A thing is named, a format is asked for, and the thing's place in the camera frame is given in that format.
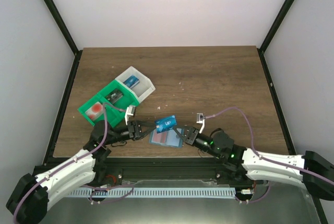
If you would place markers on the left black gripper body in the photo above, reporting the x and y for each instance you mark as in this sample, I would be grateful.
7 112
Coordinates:
133 129

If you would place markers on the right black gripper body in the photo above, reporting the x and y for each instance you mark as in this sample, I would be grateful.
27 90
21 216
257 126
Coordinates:
191 135

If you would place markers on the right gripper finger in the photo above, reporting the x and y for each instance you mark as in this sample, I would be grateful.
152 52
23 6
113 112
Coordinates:
179 134
181 126

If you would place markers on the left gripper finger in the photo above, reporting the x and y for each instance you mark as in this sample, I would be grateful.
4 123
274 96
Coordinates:
147 124
146 131

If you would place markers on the blue VIP credit card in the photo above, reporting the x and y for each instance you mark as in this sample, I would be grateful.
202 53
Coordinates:
165 124

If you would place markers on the blue leather card holder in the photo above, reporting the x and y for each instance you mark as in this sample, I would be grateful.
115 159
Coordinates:
171 141

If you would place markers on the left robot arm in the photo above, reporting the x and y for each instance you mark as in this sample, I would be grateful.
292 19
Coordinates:
34 195

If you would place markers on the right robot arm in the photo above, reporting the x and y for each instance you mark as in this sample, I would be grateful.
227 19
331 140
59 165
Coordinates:
309 171

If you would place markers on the red card in holder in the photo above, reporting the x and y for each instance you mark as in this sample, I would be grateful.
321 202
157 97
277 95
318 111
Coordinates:
159 138

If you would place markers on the black card stack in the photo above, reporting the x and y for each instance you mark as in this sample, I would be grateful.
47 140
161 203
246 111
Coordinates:
114 96

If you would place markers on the red white card stack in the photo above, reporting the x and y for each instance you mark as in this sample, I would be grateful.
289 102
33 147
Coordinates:
95 111

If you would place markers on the blue VIP card stack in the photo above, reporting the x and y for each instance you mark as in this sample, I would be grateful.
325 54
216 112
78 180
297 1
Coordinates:
131 81

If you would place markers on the green plastic bin front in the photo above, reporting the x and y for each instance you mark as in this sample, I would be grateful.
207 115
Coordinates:
114 115

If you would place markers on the green plastic bin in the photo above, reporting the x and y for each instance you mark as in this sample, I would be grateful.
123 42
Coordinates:
114 115
127 99

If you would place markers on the white plastic bin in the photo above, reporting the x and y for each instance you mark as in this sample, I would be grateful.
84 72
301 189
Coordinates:
141 91

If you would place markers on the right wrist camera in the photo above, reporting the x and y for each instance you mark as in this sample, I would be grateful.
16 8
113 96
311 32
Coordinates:
200 119

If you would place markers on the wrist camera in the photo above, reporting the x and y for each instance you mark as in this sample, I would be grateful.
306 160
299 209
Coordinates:
200 119
130 112

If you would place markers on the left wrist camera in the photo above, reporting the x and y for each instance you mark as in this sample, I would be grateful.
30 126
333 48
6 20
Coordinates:
130 112

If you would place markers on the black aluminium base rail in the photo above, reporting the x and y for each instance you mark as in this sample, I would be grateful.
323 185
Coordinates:
136 169

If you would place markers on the light blue cable duct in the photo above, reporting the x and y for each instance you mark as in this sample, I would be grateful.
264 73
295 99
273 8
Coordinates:
164 192

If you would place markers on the left black frame post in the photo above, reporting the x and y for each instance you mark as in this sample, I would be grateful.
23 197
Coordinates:
61 25

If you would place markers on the black frame post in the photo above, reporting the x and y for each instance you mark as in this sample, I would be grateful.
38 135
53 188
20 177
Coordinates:
61 25
287 4

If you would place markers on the right black frame post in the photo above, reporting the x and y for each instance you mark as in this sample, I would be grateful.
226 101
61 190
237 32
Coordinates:
287 4

